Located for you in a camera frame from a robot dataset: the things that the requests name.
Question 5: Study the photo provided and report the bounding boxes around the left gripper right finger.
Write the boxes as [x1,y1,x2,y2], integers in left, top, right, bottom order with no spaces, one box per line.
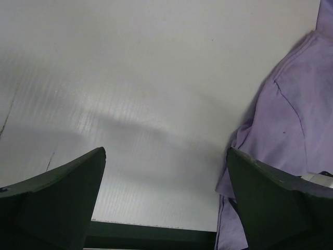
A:
[226,148,332,249]

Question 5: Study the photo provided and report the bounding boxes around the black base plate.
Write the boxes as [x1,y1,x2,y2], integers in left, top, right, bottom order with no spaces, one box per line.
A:
[84,221,216,249]

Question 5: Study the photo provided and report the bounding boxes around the lavender t shirt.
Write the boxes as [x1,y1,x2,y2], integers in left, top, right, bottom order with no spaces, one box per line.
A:
[214,0,333,250]

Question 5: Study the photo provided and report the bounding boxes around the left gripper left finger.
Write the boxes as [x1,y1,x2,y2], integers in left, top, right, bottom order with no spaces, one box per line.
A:
[1,147,106,249]

